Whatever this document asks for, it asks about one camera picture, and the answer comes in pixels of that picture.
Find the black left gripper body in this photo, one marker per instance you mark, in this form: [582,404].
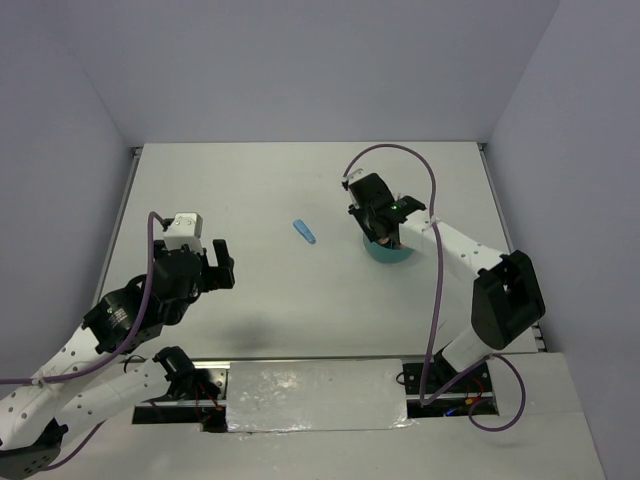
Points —
[203,281]

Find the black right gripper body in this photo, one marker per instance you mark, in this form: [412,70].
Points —
[363,216]

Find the orange translucent case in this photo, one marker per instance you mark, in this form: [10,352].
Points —
[390,243]

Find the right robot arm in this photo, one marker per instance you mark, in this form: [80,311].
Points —
[506,298]

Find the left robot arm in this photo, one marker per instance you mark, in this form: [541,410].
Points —
[38,419]

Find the teal round desk organizer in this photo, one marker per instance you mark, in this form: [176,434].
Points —
[383,255]

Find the blue translucent case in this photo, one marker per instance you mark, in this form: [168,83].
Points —
[301,227]

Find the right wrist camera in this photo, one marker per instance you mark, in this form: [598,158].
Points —
[351,178]

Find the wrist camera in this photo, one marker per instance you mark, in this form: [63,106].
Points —
[351,178]
[184,230]

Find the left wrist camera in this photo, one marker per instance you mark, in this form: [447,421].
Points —
[184,230]

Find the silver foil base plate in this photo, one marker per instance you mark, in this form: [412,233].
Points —
[327,395]

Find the black mounting rail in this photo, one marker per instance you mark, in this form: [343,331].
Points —
[210,415]

